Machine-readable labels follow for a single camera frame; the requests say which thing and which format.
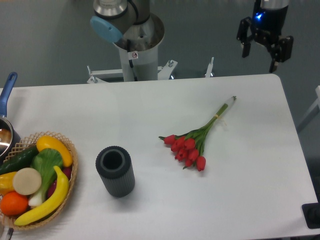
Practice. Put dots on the purple red vegetable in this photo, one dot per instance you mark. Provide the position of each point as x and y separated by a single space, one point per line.
68 172

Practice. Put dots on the yellow banana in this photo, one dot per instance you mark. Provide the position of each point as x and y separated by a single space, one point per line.
50 205

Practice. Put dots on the blue handled saucepan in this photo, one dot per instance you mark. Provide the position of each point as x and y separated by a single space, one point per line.
8 136

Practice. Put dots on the dark grey ribbed vase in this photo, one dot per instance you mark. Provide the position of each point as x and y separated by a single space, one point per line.
114 166

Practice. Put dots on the orange fruit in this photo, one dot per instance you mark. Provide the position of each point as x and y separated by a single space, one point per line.
13 204

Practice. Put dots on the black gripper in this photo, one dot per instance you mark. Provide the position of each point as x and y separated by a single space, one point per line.
266 25

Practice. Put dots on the white frame at right edge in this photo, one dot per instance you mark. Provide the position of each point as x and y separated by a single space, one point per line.
311 112

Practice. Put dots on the red tulip bouquet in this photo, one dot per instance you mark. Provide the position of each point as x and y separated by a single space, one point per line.
189 147

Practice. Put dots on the yellow bell pepper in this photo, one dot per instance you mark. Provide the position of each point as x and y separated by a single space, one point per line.
6 183

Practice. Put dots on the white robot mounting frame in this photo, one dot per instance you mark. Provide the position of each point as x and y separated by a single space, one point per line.
166 72

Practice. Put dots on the woven wicker basket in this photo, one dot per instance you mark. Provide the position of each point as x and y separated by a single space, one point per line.
27 142

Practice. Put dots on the yellow squash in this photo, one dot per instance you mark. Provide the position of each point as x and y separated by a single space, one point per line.
50 142

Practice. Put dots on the black device at table edge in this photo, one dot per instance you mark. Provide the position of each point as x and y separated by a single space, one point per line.
311 212

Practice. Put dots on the dark green cucumber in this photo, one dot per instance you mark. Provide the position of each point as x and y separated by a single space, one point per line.
19 161

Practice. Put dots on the green bok choy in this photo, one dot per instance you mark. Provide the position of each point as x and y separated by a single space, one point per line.
44 163

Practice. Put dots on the beige round disc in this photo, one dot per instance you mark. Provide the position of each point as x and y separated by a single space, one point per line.
27 181

